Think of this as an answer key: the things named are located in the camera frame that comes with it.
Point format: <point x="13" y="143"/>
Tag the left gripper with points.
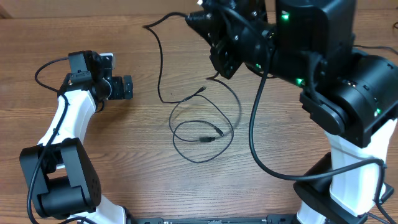
<point x="118" y="92"/>

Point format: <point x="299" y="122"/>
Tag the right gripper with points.
<point x="223" y="55"/>

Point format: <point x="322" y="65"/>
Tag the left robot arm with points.
<point x="62" y="181"/>

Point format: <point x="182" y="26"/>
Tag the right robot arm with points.
<point x="350" y="94"/>

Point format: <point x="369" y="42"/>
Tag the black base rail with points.
<point x="269" y="219"/>

